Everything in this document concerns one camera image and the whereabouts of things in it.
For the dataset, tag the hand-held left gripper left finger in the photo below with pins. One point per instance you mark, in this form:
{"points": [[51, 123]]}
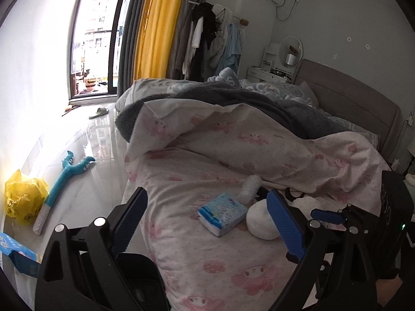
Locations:
{"points": [[129, 223]]}

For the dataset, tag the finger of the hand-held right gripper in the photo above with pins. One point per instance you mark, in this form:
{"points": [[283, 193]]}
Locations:
{"points": [[326, 216]]}

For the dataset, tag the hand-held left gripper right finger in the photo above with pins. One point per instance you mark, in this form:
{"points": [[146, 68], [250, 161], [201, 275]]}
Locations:
{"points": [[285, 223]]}

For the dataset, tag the white tissue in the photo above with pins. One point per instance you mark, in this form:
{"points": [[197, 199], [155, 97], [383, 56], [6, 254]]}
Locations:
{"points": [[306, 204]]}

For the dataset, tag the black trash bin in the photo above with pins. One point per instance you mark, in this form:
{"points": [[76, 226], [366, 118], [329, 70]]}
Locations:
{"points": [[136, 281]]}

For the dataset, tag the blue white tissue pack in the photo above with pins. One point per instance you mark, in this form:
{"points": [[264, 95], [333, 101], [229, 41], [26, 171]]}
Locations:
{"points": [[222, 213]]}

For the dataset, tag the person's right forearm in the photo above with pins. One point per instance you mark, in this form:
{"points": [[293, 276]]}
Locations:
{"points": [[387, 293]]}

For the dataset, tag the blue dinosaur grabber toy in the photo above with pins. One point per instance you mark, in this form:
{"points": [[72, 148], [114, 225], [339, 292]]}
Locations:
{"points": [[61, 181]]}

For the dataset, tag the pink printed duvet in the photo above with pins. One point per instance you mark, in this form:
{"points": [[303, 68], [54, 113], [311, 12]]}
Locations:
{"points": [[233, 149]]}

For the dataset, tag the yellow plastic bag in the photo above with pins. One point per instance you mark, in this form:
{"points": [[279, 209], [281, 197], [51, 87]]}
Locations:
{"points": [[24, 197]]}

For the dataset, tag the blue flat packet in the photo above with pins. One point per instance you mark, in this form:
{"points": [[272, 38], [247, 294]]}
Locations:
{"points": [[18, 249]]}

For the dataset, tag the grey slipper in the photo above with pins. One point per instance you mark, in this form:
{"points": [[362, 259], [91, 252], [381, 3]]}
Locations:
{"points": [[99, 112]]}

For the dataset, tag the grey bed headboard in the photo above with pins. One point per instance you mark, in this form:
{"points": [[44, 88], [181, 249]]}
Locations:
{"points": [[353, 97]]}

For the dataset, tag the grey fleece blanket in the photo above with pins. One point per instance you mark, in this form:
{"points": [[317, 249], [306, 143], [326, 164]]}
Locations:
{"points": [[227, 95]]}

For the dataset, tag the white dressing table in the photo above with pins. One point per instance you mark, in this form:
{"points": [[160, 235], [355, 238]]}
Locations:
{"points": [[266, 71]]}

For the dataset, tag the round white fan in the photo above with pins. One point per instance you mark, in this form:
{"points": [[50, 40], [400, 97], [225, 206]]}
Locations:
{"points": [[290, 50]]}

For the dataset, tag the light blue hanging shirt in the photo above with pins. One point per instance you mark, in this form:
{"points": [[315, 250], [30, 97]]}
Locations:
{"points": [[231, 51]]}

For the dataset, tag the grey brown hanging coat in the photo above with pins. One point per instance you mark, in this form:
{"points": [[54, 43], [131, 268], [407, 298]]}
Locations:
{"points": [[181, 48]]}

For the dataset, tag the beige hanging jacket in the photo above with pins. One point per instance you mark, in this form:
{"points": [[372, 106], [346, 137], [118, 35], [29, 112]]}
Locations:
{"points": [[222, 39]]}

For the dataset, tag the white hanging shirt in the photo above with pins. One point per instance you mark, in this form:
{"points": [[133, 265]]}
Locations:
{"points": [[194, 35]]}

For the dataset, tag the yellow curtain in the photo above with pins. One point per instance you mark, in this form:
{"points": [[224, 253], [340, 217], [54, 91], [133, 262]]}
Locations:
{"points": [[159, 26]]}

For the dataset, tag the black hanging garment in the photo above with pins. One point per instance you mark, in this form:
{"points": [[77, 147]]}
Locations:
{"points": [[207, 22]]}

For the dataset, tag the balcony door frame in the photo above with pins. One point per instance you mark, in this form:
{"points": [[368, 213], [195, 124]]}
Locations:
{"points": [[115, 39]]}

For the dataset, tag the wall clothes rail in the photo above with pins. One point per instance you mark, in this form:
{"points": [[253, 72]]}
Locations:
{"points": [[241, 21]]}

